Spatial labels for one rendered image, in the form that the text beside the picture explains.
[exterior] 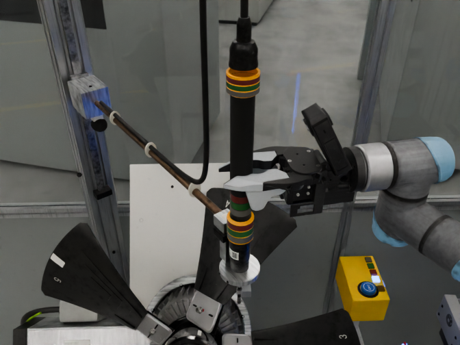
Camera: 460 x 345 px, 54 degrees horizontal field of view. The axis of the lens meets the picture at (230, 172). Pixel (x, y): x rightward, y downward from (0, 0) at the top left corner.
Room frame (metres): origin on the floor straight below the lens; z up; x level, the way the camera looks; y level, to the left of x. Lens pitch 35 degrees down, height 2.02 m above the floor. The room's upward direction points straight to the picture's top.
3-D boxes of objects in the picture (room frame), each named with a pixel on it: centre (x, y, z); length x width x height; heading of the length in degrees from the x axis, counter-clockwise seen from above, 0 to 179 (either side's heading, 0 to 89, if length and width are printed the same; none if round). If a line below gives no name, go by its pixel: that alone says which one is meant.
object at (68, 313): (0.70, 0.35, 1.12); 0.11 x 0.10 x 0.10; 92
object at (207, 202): (0.78, 0.17, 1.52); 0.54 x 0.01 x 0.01; 37
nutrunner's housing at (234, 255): (0.54, -0.02, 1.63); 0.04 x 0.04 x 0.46
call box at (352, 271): (0.84, -0.37, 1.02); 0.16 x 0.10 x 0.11; 2
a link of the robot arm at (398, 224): (0.58, -0.30, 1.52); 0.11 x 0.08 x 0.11; 33
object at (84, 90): (1.04, 0.36, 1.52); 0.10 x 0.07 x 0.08; 37
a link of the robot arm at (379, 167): (0.58, -0.21, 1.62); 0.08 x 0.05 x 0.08; 12
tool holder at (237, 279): (0.54, -0.01, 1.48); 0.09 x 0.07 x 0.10; 37
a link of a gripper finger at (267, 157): (0.57, -0.03, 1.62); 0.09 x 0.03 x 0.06; 93
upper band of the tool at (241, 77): (0.54, -0.02, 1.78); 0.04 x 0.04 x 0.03
